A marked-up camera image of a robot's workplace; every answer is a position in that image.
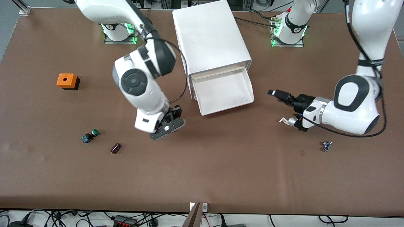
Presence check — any white plastic drawer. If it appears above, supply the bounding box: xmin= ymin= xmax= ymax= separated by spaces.
xmin=191 ymin=67 xmax=255 ymax=116

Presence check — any green push button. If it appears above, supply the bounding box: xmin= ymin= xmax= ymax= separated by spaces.
xmin=81 ymin=129 xmax=100 ymax=144

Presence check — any white drawer cabinet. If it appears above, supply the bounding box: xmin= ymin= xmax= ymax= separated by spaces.
xmin=172 ymin=0 xmax=252 ymax=101

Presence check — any orange box with hole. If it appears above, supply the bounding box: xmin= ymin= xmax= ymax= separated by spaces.
xmin=57 ymin=73 xmax=80 ymax=91

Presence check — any grey diagonal bar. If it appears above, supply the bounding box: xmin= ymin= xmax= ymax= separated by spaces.
xmin=182 ymin=203 xmax=202 ymax=227

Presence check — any black orange power strip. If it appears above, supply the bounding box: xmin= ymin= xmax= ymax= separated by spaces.
xmin=114 ymin=215 xmax=138 ymax=227

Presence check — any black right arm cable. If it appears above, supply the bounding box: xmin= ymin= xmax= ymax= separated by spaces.
xmin=148 ymin=36 xmax=189 ymax=104

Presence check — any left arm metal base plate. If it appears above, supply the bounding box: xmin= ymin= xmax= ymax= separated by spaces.
xmin=271 ymin=16 xmax=305 ymax=48

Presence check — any black base power cable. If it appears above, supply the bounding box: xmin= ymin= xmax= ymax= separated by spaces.
xmin=235 ymin=16 xmax=279 ymax=28

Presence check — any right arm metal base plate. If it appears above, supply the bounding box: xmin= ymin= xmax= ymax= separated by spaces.
xmin=104 ymin=24 xmax=138 ymax=45

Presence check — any white metal bracket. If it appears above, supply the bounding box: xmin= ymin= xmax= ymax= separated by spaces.
xmin=189 ymin=202 xmax=209 ymax=212

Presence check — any black looped cable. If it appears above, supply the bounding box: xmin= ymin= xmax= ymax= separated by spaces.
xmin=318 ymin=215 xmax=349 ymax=224

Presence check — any aluminium profile post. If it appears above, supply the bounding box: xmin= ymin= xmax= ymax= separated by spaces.
xmin=13 ymin=0 xmax=31 ymax=15

